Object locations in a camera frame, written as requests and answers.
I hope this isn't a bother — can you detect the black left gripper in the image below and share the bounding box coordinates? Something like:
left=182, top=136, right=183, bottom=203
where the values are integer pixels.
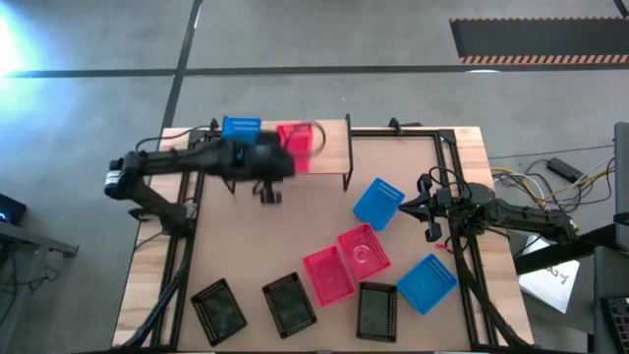
left=230, top=131, right=298, bottom=206

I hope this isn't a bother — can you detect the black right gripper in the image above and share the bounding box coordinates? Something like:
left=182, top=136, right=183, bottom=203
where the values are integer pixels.
left=398, top=172, right=451, bottom=243

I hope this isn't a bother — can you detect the blue plastic basket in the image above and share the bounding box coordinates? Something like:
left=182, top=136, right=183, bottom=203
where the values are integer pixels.
left=220, top=116, right=262, bottom=145
left=352, top=177, right=407, bottom=232
left=395, top=253, right=459, bottom=316

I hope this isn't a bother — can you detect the red plastic basket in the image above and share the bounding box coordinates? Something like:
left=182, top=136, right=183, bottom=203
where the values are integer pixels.
left=336, top=222, right=393, bottom=283
left=302, top=245, right=357, bottom=308
left=276, top=122, right=315, bottom=174

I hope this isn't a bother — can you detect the black plastic basket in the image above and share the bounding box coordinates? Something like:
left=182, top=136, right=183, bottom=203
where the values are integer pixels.
left=261, top=271, right=318, bottom=340
left=356, top=281, right=398, bottom=343
left=190, top=277, right=249, bottom=348

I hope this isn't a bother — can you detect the wooden shelf with black legs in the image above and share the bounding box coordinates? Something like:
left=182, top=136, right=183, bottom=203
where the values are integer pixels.
left=215, top=113, right=355, bottom=196

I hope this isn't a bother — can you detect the black power strip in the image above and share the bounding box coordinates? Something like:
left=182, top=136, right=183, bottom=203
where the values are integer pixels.
left=546, top=156, right=587, bottom=184

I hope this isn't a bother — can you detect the black metal beam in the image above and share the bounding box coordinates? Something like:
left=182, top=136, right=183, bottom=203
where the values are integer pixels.
left=513, top=223, right=629, bottom=276

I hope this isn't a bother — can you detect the white paper sheet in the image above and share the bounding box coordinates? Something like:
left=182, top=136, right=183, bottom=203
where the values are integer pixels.
left=518, top=234, right=581, bottom=315

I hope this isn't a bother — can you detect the grey cabinet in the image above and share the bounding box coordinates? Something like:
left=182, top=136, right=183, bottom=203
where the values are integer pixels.
left=592, top=245, right=629, bottom=354

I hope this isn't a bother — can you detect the grey upright panel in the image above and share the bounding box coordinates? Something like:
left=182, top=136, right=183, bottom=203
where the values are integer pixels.
left=613, top=121, right=629, bottom=227

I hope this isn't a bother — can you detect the black mat with hazard stripes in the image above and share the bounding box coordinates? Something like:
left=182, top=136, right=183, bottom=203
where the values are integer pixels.
left=449, top=17, right=629, bottom=65

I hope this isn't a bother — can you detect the black keyboard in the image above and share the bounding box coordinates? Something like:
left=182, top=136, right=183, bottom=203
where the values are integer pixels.
left=600, top=294, right=629, bottom=341

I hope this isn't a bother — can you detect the black device with blue light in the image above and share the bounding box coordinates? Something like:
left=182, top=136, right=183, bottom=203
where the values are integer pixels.
left=0, top=193, right=28, bottom=226

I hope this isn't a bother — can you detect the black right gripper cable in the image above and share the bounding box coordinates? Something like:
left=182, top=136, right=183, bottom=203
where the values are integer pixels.
left=428, top=165, right=466, bottom=198

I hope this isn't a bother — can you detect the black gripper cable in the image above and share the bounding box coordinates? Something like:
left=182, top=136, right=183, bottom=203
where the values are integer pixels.
left=428, top=165, right=466, bottom=198
left=304, top=121, right=326, bottom=154

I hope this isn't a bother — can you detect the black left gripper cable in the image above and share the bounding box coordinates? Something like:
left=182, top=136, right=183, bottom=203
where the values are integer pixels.
left=304, top=121, right=326, bottom=154

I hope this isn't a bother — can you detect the black aluminium table frame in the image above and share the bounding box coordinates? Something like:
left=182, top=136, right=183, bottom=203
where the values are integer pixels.
left=117, top=125, right=535, bottom=353

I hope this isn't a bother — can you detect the black clamp mount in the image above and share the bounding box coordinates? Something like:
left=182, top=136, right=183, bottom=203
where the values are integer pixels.
left=387, top=116, right=423, bottom=137

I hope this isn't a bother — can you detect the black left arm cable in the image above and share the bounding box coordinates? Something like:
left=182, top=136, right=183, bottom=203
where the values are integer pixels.
left=135, top=125, right=215, bottom=153

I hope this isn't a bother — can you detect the yellow cable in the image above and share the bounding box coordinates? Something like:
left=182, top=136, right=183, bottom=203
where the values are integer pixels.
left=490, top=166, right=615, bottom=207

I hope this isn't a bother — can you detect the white cable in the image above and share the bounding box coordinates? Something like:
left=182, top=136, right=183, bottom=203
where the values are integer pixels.
left=564, top=156, right=615, bottom=198

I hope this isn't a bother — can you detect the grey desk frame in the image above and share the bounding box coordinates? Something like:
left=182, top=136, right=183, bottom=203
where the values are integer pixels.
left=0, top=220, right=80, bottom=354

